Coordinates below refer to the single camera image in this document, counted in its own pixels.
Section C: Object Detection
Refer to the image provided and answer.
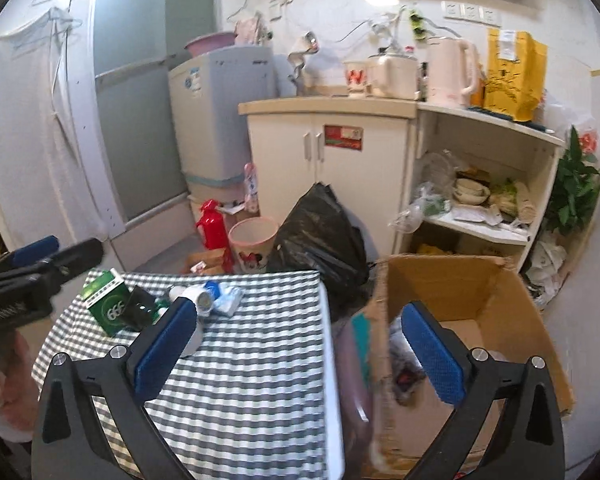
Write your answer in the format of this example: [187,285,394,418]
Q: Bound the green 666 box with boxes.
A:
[81,269,131,337]

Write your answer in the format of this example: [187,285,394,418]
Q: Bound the black plastic cup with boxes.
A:
[121,286,170,332]

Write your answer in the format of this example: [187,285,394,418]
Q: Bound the white tape roll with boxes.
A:
[169,285,213,359]

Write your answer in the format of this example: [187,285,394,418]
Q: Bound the person's left hand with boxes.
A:
[0,330,40,443]

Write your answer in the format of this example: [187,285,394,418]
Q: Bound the white hanging towel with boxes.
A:
[0,6,107,247]

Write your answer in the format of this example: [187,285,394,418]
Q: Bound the small brown cardboard boxes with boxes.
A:
[185,248,225,275]

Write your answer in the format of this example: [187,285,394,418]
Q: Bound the red thermos jug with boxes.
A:
[196,200,234,273]

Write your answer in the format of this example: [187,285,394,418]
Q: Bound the white blue tissue packet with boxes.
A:
[204,281,244,318]

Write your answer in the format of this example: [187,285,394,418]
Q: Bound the brown cardboard box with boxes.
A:
[365,255,574,479]

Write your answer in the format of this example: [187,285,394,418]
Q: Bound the pink minnie waste bin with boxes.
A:
[228,217,278,273]

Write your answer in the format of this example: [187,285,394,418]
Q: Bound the pink spray bottle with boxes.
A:
[244,162,259,214]

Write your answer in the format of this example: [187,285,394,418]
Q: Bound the grey checkered tablecloth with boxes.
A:
[33,271,344,479]

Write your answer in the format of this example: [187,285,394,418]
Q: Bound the grey washing machine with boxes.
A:
[169,46,276,204]

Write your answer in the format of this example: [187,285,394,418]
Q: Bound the black garbage bag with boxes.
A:
[266,182,370,320]

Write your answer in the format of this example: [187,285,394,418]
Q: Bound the pink plastic basin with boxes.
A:
[185,32,235,58]

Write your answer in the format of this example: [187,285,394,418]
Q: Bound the grey glass sliding door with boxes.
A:
[93,0,216,220]

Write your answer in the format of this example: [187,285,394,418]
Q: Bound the stacked white bowls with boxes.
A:
[453,178,490,206]

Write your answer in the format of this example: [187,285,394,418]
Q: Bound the white open shelf unit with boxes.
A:
[416,103,566,269]

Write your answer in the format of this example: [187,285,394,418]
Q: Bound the green potted plant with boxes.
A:
[544,127,600,236]

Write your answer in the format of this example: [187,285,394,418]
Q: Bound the white cabinet with doors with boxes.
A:
[238,96,417,261]

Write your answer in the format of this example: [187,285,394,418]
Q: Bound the white cup red W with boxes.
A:
[343,61,367,99]

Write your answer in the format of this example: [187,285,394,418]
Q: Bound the white rice cooker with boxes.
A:
[366,53,419,101]

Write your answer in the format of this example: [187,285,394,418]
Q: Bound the yellow paper bag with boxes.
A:
[484,28,547,122]

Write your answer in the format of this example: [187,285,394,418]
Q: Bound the white electric kettle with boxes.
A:
[427,37,479,108]

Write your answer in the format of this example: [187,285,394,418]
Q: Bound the green power strip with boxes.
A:
[408,9,428,42]

